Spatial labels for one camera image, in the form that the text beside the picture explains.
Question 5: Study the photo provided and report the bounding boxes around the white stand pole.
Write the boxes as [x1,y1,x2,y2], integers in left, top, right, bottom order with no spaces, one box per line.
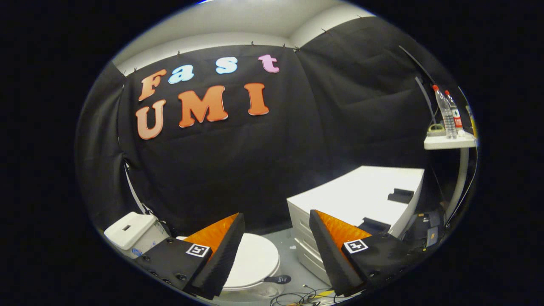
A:
[123,164,149,213]

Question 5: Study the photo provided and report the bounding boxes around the white toilet bowl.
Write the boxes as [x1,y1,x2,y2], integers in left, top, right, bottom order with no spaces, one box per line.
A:
[221,255,283,298]

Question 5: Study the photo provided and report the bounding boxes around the black block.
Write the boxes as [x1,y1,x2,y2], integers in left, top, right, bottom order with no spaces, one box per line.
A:
[388,188,415,204]
[359,217,391,235]

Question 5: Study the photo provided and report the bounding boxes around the red-label plastic bottle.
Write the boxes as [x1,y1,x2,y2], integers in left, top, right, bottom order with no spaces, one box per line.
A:
[444,90,464,131]

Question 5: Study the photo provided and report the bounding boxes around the clear red-capped water bottle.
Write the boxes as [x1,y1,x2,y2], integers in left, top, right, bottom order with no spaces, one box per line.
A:
[432,85,458,140]

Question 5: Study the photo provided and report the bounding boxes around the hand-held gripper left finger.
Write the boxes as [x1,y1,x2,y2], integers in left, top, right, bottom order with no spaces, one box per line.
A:
[133,212,246,300]

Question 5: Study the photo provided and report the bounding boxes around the white drawer cabinet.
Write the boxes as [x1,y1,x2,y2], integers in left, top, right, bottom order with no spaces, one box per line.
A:
[287,166,425,287]

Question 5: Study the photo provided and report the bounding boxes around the long black curved rod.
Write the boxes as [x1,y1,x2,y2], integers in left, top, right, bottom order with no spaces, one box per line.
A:
[398,45,438,85]

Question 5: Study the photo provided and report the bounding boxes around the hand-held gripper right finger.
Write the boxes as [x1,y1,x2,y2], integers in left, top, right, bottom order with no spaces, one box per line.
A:
[309,209,425,297]

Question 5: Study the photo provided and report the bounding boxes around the black backdrop cloth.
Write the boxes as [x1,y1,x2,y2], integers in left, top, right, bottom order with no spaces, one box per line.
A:
[76,16,472,238]

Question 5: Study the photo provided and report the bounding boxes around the floor cables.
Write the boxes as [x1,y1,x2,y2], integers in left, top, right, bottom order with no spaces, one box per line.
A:
[270,285,340,306]

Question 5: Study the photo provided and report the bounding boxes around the white side table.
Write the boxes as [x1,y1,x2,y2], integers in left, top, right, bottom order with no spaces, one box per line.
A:
[424,132,477,221]

